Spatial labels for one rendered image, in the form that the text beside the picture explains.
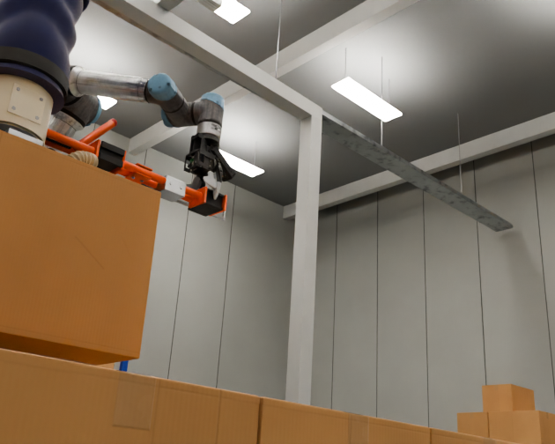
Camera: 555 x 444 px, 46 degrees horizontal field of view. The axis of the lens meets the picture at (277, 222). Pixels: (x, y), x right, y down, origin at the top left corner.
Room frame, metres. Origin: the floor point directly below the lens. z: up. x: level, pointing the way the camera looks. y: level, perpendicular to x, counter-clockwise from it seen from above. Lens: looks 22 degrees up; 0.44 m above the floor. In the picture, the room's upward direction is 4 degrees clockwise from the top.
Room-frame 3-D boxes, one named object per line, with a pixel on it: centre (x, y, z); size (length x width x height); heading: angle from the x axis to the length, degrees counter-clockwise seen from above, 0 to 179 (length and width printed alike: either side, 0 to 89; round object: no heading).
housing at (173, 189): (1.69, 0.31, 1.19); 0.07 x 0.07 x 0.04; 43
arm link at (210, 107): (1.77, 0.23, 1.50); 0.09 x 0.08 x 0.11; 75
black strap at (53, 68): (1.37, 0.65, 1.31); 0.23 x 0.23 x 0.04
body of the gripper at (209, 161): (1.77, 0.23, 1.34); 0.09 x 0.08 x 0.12; 133
